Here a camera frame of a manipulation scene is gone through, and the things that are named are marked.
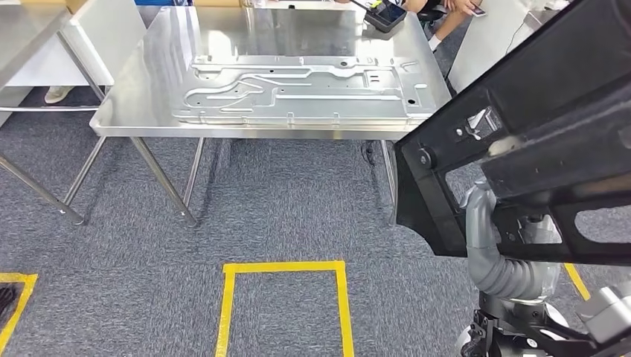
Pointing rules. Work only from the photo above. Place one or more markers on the stamped silver metal panel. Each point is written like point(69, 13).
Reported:
point(320, 106)

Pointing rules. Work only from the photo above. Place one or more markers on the white side panel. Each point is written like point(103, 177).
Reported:
point(493, 49)

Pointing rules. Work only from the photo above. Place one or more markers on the stainless steel table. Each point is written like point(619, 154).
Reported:
point(24, 34)

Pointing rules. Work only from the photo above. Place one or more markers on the stainless steel workbench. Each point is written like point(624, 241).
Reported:
point(148, 98)

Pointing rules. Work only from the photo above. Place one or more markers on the person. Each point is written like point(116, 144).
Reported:
point(446, 24)

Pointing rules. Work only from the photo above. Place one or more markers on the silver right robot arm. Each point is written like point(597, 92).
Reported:
point(512, 283)

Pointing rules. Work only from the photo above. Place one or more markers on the white cabinet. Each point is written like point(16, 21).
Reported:
point(113, 39)

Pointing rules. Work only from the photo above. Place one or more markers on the person's foot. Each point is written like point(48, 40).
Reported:
point(58, 95)

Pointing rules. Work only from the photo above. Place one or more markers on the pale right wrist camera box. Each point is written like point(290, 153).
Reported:
point(606, 315)

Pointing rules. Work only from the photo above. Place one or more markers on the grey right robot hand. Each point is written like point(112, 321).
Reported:
point(482, 222)

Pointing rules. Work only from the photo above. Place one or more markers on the smartphone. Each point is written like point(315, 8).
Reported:
point(477, 12)

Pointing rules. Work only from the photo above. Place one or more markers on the long black plastic frame part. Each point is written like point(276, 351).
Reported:
point(567, 74)

